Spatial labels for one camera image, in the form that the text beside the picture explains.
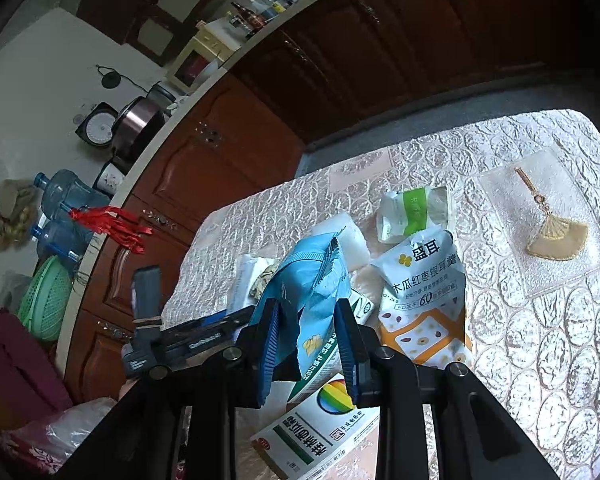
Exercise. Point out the red white plastic bag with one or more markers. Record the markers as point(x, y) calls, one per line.
point(55, 435)

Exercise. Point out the white kitchen countertop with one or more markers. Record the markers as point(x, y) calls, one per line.
point(180, 110)

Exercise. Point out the white printed mug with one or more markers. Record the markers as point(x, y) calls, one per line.
point(111, 177)

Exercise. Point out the dark wooden wall cabinet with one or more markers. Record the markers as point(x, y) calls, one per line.
point(145, 15)

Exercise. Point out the crumpled brownish wrapper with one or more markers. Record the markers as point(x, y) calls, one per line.
point(265, 282)

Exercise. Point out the maroon cloth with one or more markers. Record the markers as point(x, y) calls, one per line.
point(20, 365)

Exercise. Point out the cream countertop appliance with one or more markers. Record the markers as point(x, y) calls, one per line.
point(205, 55)

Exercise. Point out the steel cooking pot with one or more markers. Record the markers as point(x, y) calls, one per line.
point(137, 130)

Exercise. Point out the row of condiment bottles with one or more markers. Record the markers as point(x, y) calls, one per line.
point(260, 10)

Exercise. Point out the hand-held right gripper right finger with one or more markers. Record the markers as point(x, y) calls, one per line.
point(349, 360)

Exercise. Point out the glass kettle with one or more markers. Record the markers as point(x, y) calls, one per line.
point(161, 96)

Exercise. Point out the small white green pouch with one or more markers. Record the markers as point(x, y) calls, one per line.
point(410, 215)

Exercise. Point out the black dial kitchen scale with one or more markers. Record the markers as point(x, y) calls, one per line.
point(97, 127)

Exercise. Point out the white orange food pouch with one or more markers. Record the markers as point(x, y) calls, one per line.
point(420, 290)

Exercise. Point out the dried plant bundle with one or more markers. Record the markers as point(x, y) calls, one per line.
point(15, 215)

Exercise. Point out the white medicine box rainbow circle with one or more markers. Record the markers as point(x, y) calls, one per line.
point(305, 435)

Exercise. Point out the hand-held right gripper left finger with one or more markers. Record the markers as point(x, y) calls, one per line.
point(269, 355)

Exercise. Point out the blue water jug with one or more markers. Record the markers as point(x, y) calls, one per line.
point(60, 245)
point(72, 192)

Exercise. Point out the red tassel knot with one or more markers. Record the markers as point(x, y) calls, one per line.
point(120, 227)

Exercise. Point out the green plastic basket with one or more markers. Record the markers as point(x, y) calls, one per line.
point(45, 300)

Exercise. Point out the blue snack bag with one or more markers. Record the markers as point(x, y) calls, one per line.
point(305, 280)

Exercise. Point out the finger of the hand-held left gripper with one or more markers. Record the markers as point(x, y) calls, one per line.
point(225, 317)
point(195, 341)

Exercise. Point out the white tissue packet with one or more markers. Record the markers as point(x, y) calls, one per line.
point(245, 280)

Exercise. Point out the brown wooden kitchen cabinets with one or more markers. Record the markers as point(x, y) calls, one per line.
point(260, 150)

